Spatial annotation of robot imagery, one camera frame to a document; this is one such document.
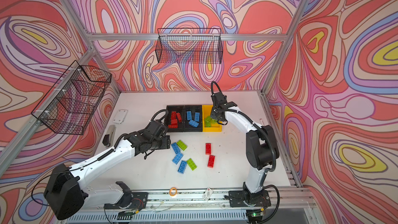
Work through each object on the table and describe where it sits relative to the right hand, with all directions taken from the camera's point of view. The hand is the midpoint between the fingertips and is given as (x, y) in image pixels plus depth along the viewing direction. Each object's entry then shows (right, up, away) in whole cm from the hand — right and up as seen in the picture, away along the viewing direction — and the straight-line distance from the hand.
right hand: (218, 118), depth 94 cm
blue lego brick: (-19, +1, +11) cm, 22 cm away
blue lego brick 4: (-26, -17, -4) cm, 31 cm away
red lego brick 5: (-6, -18, -3) cm, 20 cm away
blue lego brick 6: (-21, -26, -11) cm, 35 cm away
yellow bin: (-7, +3, +6) cm, 10 cm away
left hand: (-28, -12, -11) cm, 32 cm away
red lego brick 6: (-5, -24, -9) cm, 26 cm away
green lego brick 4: (-16, -25, -10) cm, 31 cm away
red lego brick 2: (-25, 0, +7) cm, 26 cm away
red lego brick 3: (-29, -3, +6) cm, 29 cm away
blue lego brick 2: (-13, +1, +11) cm, 17 cm away
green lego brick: (-7, -2, +5) cm, 9 cm away
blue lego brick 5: (-24, -22, -8) cm, 33 cm away
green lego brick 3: (-22, -16, -3) cm, 28 cm away
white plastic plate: (-66, 0, +11) cm, 67 cm away
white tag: (-8, -36, -19) cm, 41 cm away
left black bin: (-26, +5, +14) cm, 30 cm away
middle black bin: (-16, -1, +8) cm, 18 cm away
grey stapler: (-66, -12, -3) cm, 67 cm away
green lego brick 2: (-3, -3, +8) cm, 9 cm away
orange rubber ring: (-26, -35, -18) cm, 47 cm away
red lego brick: (-29, +1, +8) cm, 30 cm away
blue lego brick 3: (-16, -4, +5) cm, 17 cm away
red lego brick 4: (-29, -5, +5) cm, 30 cm away
